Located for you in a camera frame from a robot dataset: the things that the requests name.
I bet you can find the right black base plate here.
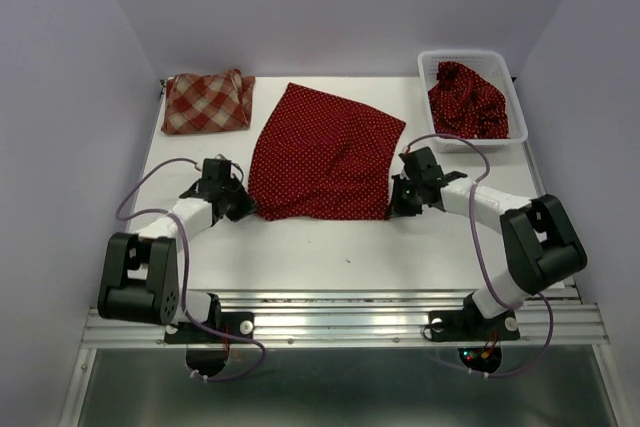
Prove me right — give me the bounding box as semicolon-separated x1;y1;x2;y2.
422;310;520;344

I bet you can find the red polka dot skirt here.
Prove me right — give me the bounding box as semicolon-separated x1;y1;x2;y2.
248;83;405;221
428;61;509;140

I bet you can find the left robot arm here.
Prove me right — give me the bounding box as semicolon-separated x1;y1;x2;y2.
97;156;256;342

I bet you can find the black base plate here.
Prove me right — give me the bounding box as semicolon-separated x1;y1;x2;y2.
422;310;520;344
163;312;255;345

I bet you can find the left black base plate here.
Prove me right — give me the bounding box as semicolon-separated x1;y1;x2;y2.
163;312;255;345

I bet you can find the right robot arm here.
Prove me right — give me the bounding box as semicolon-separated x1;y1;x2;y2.
388;147;587;342

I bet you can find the red plaid skirt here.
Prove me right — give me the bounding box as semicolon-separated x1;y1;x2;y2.
161;69;256;135

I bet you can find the white plastic basket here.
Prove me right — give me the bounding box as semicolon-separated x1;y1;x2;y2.
417;49;528;153

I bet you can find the aluminium mounting rail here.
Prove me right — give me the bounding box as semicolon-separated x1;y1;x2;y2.
82;289;612;348

